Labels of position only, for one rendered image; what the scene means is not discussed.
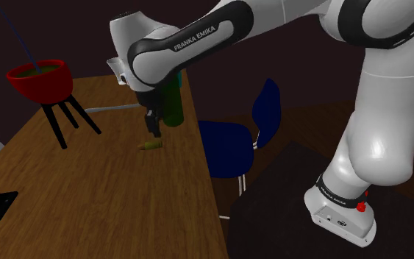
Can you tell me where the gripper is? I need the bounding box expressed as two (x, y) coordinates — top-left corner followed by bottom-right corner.
(135, 85), (168, 138)

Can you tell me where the small olive cylinder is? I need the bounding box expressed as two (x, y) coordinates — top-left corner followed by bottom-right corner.
(137, 141), (164, 151)

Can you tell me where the green bottle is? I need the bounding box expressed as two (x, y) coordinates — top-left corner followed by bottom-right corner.
(161, 73), (185, 127)

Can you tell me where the grey thin rod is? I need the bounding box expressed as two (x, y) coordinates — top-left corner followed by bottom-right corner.
(84, 103), (141, 113)

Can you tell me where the blue chair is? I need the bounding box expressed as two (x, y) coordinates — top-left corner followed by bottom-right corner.
(197, 77), (282, 196)

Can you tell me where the red plant pot on legs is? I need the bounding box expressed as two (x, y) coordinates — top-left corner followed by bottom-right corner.
(6, 59), (102, 150)

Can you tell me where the dark robot stand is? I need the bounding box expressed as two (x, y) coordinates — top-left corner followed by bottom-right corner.
(226, 140), (414, 259)

